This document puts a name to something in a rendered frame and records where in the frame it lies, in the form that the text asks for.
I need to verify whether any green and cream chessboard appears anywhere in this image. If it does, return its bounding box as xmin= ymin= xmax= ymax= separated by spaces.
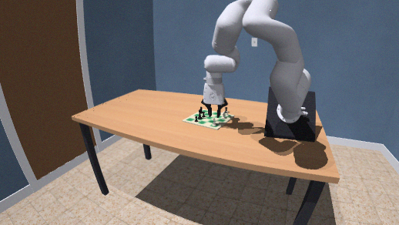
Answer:
xmin=182 ymin=109 xmax=235 ymax=130

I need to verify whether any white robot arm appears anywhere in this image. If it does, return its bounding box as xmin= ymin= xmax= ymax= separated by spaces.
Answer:
xmin=203 ymin=0 xmax=311 ymax=123

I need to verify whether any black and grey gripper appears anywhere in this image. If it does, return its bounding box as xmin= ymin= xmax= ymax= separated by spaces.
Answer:
xmin=201 ymin=83 xmax=228 ymax=118

